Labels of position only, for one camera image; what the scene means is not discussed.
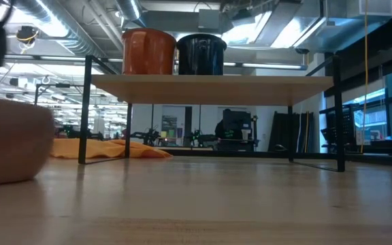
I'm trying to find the beige wooden cup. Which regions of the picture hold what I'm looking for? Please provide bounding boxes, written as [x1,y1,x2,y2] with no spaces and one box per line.
[0,97,56,186]

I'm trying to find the orange ceramic mug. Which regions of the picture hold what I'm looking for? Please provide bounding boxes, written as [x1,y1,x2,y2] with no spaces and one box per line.
[121,27,177,76]

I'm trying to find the black ceramic mug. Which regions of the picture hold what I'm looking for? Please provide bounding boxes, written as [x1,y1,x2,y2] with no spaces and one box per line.
[176,33,228,76]

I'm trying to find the orange cloth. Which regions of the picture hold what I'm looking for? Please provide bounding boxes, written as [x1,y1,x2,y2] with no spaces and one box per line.
[50,137,174,160]

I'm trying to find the person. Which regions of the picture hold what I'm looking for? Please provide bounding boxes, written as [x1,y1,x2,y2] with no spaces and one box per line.
[214,108,243,141]

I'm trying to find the black leaning panels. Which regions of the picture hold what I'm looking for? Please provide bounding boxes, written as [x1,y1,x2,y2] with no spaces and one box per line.
[267,111,314,153]

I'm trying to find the black pegboard rack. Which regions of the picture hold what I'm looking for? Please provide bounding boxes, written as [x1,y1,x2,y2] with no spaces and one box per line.
[320,105,357,152]

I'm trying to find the black yellow ceiling cable reel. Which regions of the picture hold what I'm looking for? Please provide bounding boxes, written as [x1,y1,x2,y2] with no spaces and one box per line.
[15,25,40,45]

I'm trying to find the wooden shelf with black frame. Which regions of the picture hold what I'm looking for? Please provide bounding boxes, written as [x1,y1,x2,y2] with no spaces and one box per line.
[78,54,346,173]

